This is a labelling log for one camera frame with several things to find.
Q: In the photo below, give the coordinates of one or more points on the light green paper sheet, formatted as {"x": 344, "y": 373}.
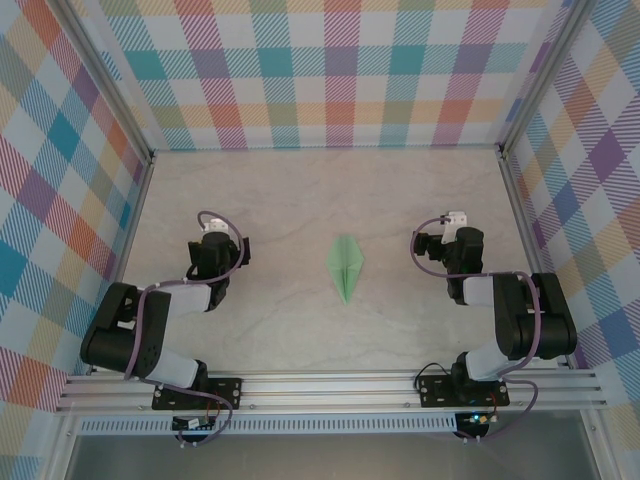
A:
{"x": 345, "y": 265}

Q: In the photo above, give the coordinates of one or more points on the aluminium frame post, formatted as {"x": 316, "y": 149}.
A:
{"x": 540, "y": 75}
{"x": 62, "y": 450}
{"x": 107, "y": 80}
{"x": 597, "y": 450}

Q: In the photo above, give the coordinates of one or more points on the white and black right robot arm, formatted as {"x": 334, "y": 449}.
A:
{"x": 477, "y": 292}

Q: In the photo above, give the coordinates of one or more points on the aluminium mounting rail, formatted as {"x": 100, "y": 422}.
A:
{"x": 325, "y": 392}

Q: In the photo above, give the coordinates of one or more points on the grey metal panel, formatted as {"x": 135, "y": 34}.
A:
{"x": 325, "y": 460}

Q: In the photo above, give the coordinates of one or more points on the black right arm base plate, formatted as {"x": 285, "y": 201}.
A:
{"x": 435, "y": 392}

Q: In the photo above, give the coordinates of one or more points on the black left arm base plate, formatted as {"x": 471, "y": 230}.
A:
{"x": 230, "y": 392}

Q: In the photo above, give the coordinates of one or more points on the aluminium side rail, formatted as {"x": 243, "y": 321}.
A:
{"x": 127, "y": 250}
{"x": 531, "y": 250}

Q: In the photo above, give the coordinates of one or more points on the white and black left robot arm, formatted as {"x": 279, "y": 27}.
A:
{"x": 190, "y": 300}

